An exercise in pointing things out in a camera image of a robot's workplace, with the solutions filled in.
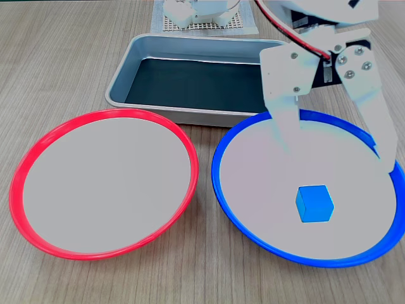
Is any blue cube block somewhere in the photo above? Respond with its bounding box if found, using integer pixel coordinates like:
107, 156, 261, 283
295, 185, 335, 224

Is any blue rimmed white dish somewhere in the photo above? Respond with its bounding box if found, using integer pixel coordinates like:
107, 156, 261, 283
211, 109, 405, 269

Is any dark tray liner mat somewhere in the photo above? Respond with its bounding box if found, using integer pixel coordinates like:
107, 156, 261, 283
124, 58, 270, 114

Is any silver metal tray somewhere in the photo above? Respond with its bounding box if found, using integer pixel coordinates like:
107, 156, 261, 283
104, 33, 290, 127

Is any red rimmed white dish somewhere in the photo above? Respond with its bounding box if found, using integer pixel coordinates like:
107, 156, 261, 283
8, 108, 199, 261

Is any white sheet under mesh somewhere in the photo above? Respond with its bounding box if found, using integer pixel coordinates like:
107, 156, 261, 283
150, 0, 259, 35

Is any white mesh mat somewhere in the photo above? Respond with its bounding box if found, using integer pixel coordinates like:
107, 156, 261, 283
162, 11, 245, 32

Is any red and black cable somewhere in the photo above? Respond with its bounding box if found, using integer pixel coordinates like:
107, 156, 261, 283
254, 0, 332, 61

